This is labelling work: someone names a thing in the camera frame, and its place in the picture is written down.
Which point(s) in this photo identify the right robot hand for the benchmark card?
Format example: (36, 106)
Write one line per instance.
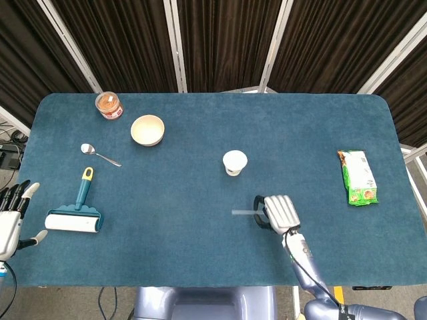
(282, 213)

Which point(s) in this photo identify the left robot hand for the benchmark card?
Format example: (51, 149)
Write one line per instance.
(8, 223)

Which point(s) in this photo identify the transparent plastic straw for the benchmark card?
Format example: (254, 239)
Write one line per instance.
(243, 212)

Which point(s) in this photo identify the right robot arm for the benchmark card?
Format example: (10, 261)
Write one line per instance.
(310, 266)

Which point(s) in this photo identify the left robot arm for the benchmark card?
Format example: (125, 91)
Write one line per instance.
(2, 271)

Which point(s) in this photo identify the white paper cup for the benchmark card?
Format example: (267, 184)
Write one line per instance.
(234, 163)

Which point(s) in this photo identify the black device on floor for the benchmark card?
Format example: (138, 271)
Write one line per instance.
(9, 156)

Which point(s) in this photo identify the teal lint roller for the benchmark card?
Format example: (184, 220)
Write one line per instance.
(76, 213)

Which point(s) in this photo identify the green snack packet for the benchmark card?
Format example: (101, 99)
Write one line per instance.
(358, 176)

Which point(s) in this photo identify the blue table cloth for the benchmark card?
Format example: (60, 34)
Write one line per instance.
(200, 250)

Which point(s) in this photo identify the white table leg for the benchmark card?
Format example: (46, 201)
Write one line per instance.
(296, 302)

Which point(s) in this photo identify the yellow floor tape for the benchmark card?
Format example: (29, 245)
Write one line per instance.
(338, 293)

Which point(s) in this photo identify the metal spoon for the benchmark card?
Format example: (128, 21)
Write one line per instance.
(96, 154)

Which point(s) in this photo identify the blue-grey robot torso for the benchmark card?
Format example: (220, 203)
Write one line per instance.
(207, 303)

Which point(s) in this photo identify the clear jar with orange label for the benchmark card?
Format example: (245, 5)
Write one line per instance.
(109, 106)

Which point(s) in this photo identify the cream ceramic bowl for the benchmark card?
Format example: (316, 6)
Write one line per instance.
(147, 130)

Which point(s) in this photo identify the dark curtain partition screen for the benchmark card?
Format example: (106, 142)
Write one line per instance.
(213, 43)

